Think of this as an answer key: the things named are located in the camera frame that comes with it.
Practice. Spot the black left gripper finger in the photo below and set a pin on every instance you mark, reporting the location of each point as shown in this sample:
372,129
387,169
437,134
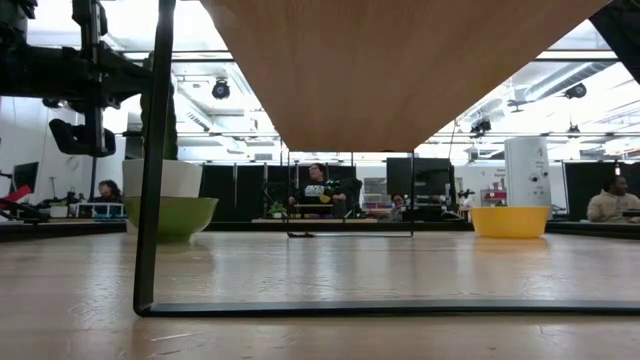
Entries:
94,17
80,140

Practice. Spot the green bowl with floral inside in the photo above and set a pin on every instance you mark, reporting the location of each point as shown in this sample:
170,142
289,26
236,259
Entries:
185,217

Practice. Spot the yellow plastic mini bowl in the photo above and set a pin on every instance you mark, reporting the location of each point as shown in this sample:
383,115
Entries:
510,222

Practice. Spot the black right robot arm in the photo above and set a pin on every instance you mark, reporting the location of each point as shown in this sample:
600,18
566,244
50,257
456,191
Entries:
625,30

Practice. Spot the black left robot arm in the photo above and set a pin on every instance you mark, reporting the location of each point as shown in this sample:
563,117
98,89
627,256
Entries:
12,22

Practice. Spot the person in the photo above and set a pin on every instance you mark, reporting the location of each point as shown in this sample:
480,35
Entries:
397,205
612,207
315,192
107,192

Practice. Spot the red object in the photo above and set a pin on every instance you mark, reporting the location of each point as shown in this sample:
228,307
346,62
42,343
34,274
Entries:
15,195

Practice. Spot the white plant pot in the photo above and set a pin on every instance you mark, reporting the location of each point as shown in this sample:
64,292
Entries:
182,177

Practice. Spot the black ceiling spotlight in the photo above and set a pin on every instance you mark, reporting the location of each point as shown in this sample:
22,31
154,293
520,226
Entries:
220,89
576,91
481,126

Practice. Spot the black partition panels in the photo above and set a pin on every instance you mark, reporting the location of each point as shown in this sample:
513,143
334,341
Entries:
580,190
240,192

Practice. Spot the small potted plant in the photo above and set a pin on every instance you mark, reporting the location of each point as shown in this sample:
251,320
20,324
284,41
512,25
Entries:
277,210

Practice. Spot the white cylindrical appliance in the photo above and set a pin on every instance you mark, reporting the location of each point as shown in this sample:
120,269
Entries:
527,170

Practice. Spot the black table edge rail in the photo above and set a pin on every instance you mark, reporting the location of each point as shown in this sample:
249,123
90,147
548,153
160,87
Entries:
60,230

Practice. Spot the wooden shelf with black frame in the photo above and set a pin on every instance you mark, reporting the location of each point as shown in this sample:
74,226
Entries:
380,75

